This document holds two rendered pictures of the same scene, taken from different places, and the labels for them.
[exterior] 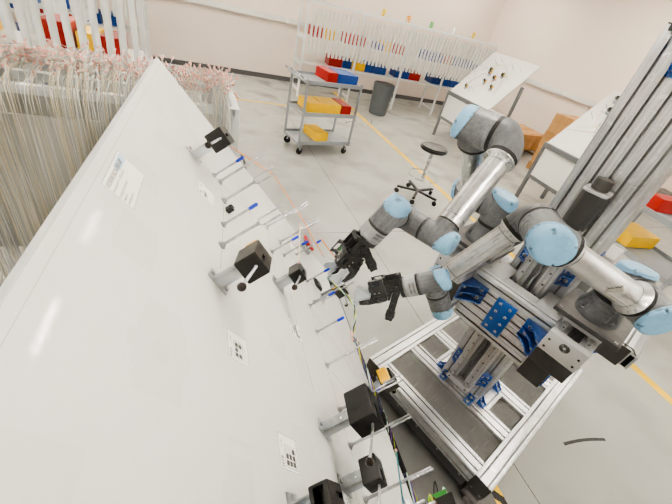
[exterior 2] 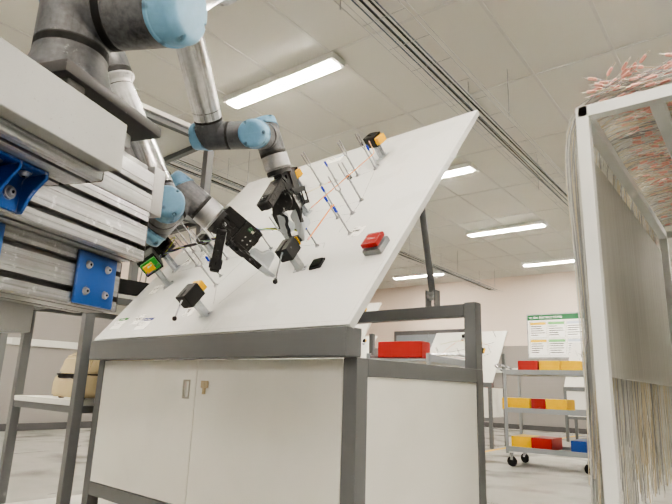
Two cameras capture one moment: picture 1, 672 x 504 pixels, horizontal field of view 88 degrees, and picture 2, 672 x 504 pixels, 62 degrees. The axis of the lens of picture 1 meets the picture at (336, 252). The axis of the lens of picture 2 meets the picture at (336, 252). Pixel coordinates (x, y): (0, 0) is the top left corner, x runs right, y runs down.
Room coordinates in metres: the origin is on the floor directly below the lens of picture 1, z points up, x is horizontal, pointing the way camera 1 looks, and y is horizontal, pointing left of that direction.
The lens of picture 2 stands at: (2.32, -0.55, 0.73)
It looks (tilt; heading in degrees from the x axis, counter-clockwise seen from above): 14 degrees up; 155
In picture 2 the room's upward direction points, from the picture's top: 2 degrees clockwise
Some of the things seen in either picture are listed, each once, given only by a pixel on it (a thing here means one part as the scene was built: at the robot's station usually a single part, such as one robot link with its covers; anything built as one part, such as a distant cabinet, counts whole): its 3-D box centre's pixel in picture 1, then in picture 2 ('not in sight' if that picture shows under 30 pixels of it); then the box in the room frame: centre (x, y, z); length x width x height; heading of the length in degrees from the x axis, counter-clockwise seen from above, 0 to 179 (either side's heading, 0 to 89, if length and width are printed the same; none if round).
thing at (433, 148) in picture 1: (426, 173); not in sight; (4.30, -0.85, 0.34); 0.58 x 0.55 x 0.69; 148
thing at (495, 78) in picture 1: (480, 104); not in sight; (7.24, -1.90, 0.83); 1.18 x 0.72 x 1.65; 28
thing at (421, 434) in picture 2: not in sight; (272, 428); (0.54, 0.06, 0.60); 1.17 x 0.58 x 0.40; 24
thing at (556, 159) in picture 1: (595, 164); not in sight; (4.89, -3.02, 0.83); 1.18 x 0.72 x 1.65; 26
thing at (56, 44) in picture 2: (487, 230); (67, 77); (1.38, -0.61, 1.21); 0.15 x 0.15 x 0.10
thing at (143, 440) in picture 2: not in sight; (142, 424); (0.41, -0.32, 0.60); 0.55 x 0.02 x 0.39; 24
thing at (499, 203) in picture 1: (498, 206); (81, 15); (1.39, -0.61, 1.33); 0.13 x 0.12 x 0.14; 55
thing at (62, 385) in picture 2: not in sight; (103, 373); (-0.14, -0.42, 0.76); 0.30 x 0.21 x 0.20; 117
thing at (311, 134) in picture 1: (317, 111); not in sight; (5.05, 0.76, 0.54); 0.99 x 0.50 x 1.08; 129
